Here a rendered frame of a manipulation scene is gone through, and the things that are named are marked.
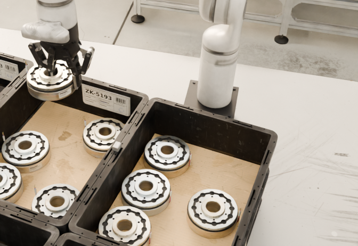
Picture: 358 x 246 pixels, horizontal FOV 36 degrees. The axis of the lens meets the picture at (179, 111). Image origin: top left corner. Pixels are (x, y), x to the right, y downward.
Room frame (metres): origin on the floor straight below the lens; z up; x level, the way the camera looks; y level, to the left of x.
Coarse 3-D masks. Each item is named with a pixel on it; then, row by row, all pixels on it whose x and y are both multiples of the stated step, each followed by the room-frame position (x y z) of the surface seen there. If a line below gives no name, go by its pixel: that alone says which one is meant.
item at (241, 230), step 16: (144, 112) 0.89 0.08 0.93; (192, 112) 0.90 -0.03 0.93; (208, 112) 0.90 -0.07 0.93; (256, 128) 0.86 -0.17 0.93; (128, 144) 0.79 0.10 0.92; (272, 144) 0.82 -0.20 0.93; (112, 160) 0.74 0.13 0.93; (256, 176) 0.72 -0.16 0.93; (96, 192) 0.66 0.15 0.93; (256, 192) 0.68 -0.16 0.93; (80, 208) 0.62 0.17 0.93; (240, 224) 0.61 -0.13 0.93; (96, 240) 0.55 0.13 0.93; (112, 240) 0.55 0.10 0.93; (240, 240) 0.57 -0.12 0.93
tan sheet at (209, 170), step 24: (144, 168) 0.81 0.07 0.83; (192, 168) 0.82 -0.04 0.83; (216, 168) 0.83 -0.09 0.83; (240, 168) 0.83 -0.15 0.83; (120, 192) 0.74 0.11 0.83; (192, 192) 0.76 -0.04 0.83; (240, 192) 0.76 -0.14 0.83; (168, 216) 0.69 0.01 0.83; (240, 216) 0.70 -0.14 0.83; (168, 240) 0.63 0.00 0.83; (192, 240) 0.63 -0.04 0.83; (216, 240) 0.64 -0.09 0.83
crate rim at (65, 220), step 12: (24, 84) 0.96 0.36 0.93; (96, 84) 0.98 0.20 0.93; (108, 84) 0.98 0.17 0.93; (12, 96) 0.92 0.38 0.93; (144, 96) 0.94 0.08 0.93; (0, 108) 0.87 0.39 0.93; (132, 120) 0.86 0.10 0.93; (120, 132) 0.82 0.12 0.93; (108, 156) 0.75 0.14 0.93; (96, 168) 0.72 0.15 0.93; (84, 192) 0.66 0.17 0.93; (0, 204) 0.61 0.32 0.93; (12, 204) 0.62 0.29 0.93; (72, 204) 0.63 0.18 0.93; (36, 216) 0.59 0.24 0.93; (48, 216) 0.60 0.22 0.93; (72, 216) 0.60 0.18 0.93; (60, 228) 0.58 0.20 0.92
